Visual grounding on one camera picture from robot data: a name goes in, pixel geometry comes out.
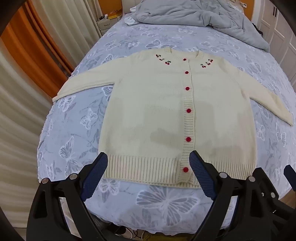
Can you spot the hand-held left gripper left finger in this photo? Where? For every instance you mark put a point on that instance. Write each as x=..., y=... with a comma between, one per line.
x=94, y=177

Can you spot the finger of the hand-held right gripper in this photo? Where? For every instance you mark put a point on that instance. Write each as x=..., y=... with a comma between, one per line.
x=270, y=204
x=290, y=178

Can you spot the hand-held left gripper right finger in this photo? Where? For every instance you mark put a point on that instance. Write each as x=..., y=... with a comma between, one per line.
x=203, y=176

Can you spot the cream knit cardigan red buttons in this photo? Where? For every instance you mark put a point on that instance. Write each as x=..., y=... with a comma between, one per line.
x=150, y=104

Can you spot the bed with butterfly print sheet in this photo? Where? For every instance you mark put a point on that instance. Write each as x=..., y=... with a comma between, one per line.
x=161, y=201

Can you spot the cream curtain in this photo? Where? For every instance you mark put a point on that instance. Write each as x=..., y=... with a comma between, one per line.
x=18, y=127
x=69, y=27

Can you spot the orange curtain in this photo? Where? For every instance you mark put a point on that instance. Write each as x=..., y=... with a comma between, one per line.
x=27, y=53

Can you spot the white wardrobe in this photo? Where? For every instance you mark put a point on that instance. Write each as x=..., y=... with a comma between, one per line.
x=279, y=30

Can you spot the dark object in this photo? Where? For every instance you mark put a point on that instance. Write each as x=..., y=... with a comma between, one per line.
x=257, y=29

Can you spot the white nightstand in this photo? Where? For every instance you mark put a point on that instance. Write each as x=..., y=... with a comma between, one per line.
x=105, y=24

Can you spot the white crumpled cloth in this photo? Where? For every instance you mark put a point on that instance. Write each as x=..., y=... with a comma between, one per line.
x=130, y=20

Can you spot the grey duvet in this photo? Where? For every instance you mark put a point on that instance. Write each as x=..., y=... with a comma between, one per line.
x=185, y=16

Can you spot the yellow box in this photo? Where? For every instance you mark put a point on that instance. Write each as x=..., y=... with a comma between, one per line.
x=115, y=15

